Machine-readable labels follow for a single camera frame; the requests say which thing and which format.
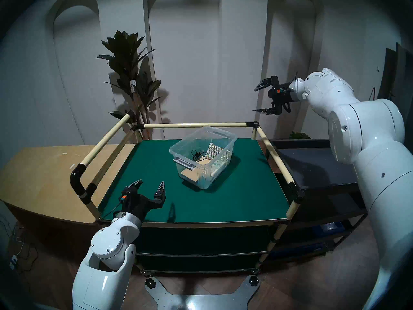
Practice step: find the clear plastic storage box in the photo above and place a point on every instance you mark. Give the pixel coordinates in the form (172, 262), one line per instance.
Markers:
(187, 144)

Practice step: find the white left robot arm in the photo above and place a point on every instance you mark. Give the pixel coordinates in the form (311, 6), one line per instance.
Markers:
(108, 246)

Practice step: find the cream pipe rail frame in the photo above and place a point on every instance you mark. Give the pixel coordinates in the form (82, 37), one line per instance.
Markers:
(180, 125)

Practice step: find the blue item on cart shelf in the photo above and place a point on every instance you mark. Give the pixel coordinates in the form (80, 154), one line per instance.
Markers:
(330, 227)

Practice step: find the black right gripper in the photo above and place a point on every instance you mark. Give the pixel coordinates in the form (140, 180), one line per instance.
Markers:
(282, 96)

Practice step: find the white plant tag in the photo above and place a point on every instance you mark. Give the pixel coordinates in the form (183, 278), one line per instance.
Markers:
(132, 86)

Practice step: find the green-top table with rail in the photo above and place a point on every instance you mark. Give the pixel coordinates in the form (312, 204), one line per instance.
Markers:
(251, 196)

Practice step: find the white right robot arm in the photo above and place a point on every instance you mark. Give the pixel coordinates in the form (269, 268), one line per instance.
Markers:
(367, 125)

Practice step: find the beige wooden table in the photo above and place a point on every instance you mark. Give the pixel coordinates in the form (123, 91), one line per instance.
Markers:
(42, 177)

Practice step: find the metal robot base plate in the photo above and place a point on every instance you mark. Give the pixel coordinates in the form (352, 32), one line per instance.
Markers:
(200, 301)

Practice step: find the green white carton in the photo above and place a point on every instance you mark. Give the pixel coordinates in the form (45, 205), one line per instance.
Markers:
(219, 171)

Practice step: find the tall dark green plant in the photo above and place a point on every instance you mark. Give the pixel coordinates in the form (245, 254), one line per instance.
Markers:
(124, 54)

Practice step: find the white power strip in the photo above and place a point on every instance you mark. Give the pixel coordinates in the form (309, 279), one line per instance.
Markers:
(13, 262)

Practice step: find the dark door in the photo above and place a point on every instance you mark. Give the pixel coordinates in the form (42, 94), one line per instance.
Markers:
(400, 73)

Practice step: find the black utility cart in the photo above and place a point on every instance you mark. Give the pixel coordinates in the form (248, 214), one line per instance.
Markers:
(316, 167)

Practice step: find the glittery gold cloth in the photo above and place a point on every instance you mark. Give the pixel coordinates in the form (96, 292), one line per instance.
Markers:
(216, 152)

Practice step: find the beige wooden block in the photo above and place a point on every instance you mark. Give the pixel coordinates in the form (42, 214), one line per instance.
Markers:
(193, 173)

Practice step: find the small green plant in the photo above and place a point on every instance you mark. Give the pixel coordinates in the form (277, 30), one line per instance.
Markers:
(300, 135)

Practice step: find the black base knob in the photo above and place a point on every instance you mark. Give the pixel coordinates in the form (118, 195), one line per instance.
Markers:
(254, 280)
(150, 283)

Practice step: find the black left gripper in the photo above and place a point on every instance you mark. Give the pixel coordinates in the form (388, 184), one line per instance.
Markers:
(139, 204)

